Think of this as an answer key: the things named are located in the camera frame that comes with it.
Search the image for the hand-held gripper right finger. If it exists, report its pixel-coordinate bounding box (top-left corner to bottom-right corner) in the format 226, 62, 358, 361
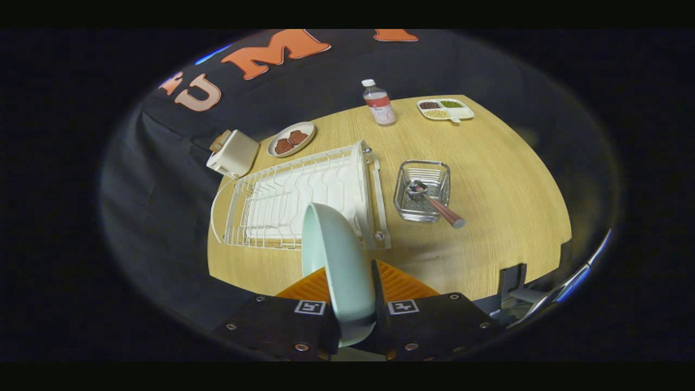
358, 260, 503, 362

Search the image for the metal wire basket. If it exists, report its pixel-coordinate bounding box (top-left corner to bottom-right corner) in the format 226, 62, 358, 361
394, 160, 452, 223

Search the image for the black backdrop cloth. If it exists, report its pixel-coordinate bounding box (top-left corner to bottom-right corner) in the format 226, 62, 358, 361
100, 30, 620, 332

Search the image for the curved shiny metal frame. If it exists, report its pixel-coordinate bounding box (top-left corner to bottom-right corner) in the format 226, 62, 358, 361
510, 228, 613, 327

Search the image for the white divided dish with beans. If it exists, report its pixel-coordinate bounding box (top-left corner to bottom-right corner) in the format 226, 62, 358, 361
416, 98, 475, 123

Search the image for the pale green plate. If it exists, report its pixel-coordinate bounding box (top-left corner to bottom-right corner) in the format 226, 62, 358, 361
301, 203, 377, 348

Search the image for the small beige plate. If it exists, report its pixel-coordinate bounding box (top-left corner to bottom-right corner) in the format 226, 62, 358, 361
267, 121, 317, 158

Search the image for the clear plastic bottle red label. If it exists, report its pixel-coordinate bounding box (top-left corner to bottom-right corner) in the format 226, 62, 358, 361
362, 79, 397, 127

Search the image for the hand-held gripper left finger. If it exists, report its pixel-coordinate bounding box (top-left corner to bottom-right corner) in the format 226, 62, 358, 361
214, 266, 342, 362

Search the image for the white toaster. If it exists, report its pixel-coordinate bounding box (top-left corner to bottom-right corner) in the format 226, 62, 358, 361
206, 129, 260, 179

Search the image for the metal spoon with striped handle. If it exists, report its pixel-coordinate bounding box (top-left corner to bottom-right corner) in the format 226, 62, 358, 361
407, 179, 466, 229

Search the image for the white wire dish rack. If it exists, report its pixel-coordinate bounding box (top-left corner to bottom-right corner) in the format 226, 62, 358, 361
211, 140, 391, 251

